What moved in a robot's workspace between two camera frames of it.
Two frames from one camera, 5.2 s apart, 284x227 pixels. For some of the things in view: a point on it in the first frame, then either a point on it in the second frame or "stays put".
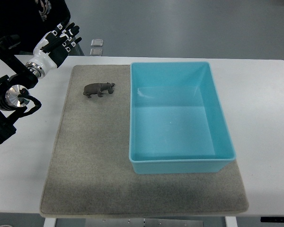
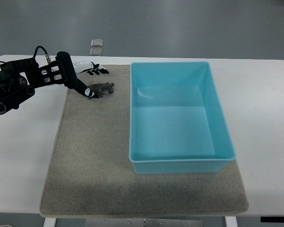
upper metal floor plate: x=97 y=42 stays put
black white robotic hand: x=53 y=47 -> x=71 y=70
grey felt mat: x=90 y=172 stays put
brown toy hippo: x=97 y=88 stays put
